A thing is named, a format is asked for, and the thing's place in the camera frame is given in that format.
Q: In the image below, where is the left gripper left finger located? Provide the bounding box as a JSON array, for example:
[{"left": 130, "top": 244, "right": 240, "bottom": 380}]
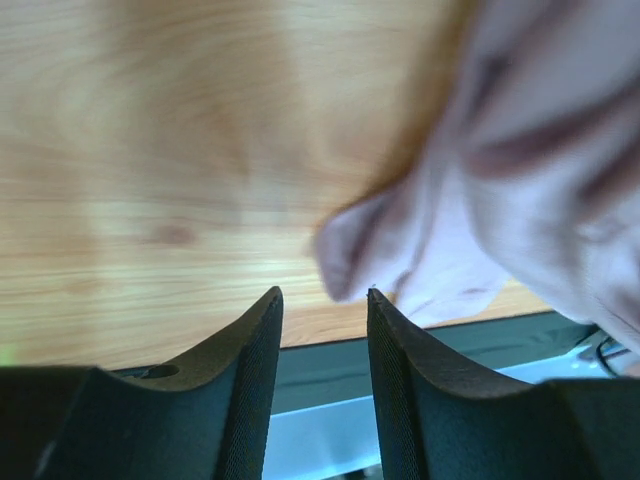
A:
[{"left": 1, "top": 287, "right": 284, "bottom": 479}]

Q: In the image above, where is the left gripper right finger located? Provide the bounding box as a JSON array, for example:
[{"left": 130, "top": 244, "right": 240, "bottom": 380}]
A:
[{"left": 367, "top": 289, "right": 639, "bottom": 480}]

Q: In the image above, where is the pink printed t shirt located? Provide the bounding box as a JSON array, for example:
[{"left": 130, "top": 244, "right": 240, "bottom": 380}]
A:
[{"left": 315, "top": 1, "right": 639, "bottom": 351}]

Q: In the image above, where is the aluminium mounting rail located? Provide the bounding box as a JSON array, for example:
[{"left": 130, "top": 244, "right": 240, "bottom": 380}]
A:
[{"left": 263, "top": 331, "right": 636, "bottom": 479}]

